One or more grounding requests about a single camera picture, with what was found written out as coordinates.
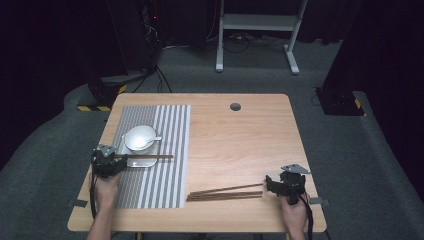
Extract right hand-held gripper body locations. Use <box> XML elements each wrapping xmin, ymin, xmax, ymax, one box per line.
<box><xmin>278</xmin><ymin>163</ymin><xmax>312</xmax><ymax>205</ymax></box>

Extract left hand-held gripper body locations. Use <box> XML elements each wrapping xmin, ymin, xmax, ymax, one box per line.
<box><xmin>90</xmin><ymin>143</ymin><xmax>125</xmax><ymax>180</ymax></box>

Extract white square plate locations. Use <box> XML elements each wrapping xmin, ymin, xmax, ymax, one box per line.
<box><xmin>115</xmin><ymin>133</ymin><xmax>162</xmax><ymax>169</ymax></box>

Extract person's left hand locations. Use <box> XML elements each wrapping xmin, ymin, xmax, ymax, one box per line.
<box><xmin>93</xmin><ymin>172</ymin><xmax>124</xmax><ymax>209</ymax></box>

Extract person's right hand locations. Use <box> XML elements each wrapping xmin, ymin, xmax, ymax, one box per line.
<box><xmin>278</xmin><ymin>194</ymin><xmax>311</xmax><ymax>232</ymax></box>

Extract white bowl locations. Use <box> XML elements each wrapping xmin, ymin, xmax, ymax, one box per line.
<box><xmin>122</xmin><ymin>124</ymin><xmax>158</xmax><ymax>155</ymax></box>

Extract grey tape piece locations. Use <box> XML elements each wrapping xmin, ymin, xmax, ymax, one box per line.
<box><xmin>67</xmin><ymin>197</ymin><xmax>89</xmax><ymax>209</ymax></box>
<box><xmin>309</xmin><ymin>196</ymin><xmax>331</xmax><ymax>207</ymax></box>

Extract white spoon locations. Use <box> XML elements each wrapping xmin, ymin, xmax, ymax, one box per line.
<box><xmin>134</xmin><ymin>135</ymin><xmax>164</xmax><ymax>150</ymax></box>

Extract grey striped placemat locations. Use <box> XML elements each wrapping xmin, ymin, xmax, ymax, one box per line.
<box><xmin>111</xmin><ymin>104</ymin><xmax>192</xmax><ymax>210</ymax></box>

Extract black base with yellow stripes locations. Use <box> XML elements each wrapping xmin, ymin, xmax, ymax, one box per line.
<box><xmin>314</xmin><ymin>86</ymin><xmax>366</xmax><ymax>117</ymax></box>
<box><xmin>76</xmin><ymin>74</ymin><xmax>129</xmax><ymax>113</ymax></box>

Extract black equipment rack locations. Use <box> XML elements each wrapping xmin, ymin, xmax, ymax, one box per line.
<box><xmin>105</xmin><ymin>0</ymin><xmax>165</xmax><ymax>74</ymax></box>

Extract white metal stand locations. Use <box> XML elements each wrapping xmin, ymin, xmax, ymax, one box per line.
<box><xmin>215</xmin><ymin>0</ymin><xmax>310</xmax><ymax>76</ymax></box>

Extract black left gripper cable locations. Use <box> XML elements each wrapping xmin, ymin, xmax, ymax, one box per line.
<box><xmin>88</xmin><ymin>156</ymin><xmax>100</xmax><ymax>220</ymax></box>

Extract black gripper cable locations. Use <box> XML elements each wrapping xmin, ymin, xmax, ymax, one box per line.
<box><xmin>88</xmin><ymin>156</ymin><xmax>100</xmax><ymax>220</ymax></box>
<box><xmin>297</xmin><ymin>192</ymin><xmax>315</xmax><ymax>240</ymax></box>

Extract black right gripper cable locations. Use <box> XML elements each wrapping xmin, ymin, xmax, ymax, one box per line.
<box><xmin>297</xmin><ymin>192</ymin><xmax>315</xmax><ymax>240</ymax></box>

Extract black floor cables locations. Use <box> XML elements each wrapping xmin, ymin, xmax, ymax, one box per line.
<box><xmin>132</xmin><ymin>63</ymin><xmax>174</xmax><ymax>95</ymax></box>

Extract cable bundle under stand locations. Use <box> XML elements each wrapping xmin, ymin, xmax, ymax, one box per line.
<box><xmin>204</xmin><ymin>30</ymin><xmax>288</xmax><ymax>55</ymax></box>

